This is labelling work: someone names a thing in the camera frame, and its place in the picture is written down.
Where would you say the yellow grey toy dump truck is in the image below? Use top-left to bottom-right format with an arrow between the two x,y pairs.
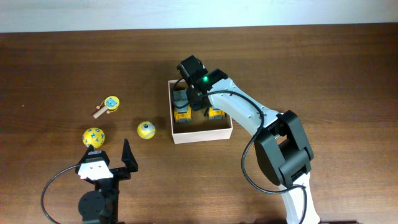
173,89 -> 192,123

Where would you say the yellow grey toy mixer truck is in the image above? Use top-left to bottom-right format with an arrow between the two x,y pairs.
208,108 -> 226,119

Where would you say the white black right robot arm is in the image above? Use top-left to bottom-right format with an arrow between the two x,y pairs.
177,55 -> 321,223

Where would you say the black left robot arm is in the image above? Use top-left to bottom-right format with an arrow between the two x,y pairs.
75,139 -> 138,224

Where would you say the yellow ball with blue letters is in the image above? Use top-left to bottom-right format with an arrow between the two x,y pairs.
82,128 -> 105,148

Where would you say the yellow grey minion ball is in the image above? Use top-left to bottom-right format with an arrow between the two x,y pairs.
137,121 -> 156,139

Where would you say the yellow wooden rattle drum toy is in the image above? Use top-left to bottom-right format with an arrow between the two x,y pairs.
93,96 -> 120,119

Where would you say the beige open cardboard box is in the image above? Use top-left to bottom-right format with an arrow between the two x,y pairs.
168,79 -> 234,145

